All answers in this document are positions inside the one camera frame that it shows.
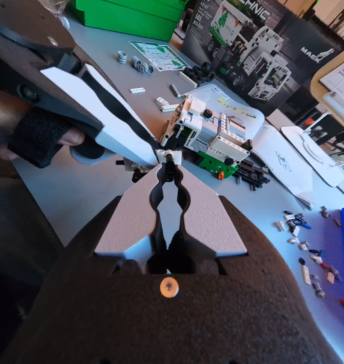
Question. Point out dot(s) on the white flat lego plate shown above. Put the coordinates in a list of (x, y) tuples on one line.
[(137, 90)]

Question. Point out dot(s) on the white three-hole lego beam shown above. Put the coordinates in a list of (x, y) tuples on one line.
[(162, 101)]

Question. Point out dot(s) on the green plastic bin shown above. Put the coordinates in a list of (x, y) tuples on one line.
[(132, 17)]

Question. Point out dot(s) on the lego instruction booklet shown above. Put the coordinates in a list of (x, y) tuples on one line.
[(274, 159)]

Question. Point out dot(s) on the green white sticker sheet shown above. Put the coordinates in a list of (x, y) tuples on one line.
[(157, 55)]

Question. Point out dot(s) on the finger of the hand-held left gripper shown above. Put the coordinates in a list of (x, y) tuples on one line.
[(109, 85), (83, 96)]

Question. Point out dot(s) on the wooden instruction sign board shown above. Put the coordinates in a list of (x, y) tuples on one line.
[(339, 76)]

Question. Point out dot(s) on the pile of black lego tires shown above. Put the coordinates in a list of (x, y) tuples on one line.
[(200, 74)]

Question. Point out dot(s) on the white flat mat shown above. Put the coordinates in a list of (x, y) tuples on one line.
[(311, 153)]

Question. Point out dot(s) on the grey lego beam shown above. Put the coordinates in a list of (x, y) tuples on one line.
[(174, 91)]

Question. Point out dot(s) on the clear plastic bag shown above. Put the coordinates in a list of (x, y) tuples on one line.
[(59, 7)]

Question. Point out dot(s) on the white green lego truck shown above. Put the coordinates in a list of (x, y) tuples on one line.
[(206, 133)]

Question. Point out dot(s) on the dark lego set box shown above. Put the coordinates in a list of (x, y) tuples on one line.
[(288, 42)]

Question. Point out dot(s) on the white long lego beam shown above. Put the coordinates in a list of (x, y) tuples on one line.
[(188, 79)]

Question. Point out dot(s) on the person's left hand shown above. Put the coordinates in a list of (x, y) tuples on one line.
[(4, 108)]

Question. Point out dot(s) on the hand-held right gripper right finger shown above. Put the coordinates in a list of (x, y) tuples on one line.
[(211, 224)]

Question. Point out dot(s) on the grey lego wheel rim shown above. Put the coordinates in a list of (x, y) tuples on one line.
[(135, 61), (150, 69), (121, 57), (64, 22), (143, 67)]

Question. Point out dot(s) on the pile of small lego pieces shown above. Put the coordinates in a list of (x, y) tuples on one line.
[(305, 247)]

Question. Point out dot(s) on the white lego block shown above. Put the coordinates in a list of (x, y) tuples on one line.
[(176, 156)]

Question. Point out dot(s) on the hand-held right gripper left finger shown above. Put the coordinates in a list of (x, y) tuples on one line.
[(129, 221)]

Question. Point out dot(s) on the white five-hole lego beam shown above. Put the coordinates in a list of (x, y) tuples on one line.
[(169, 107)]

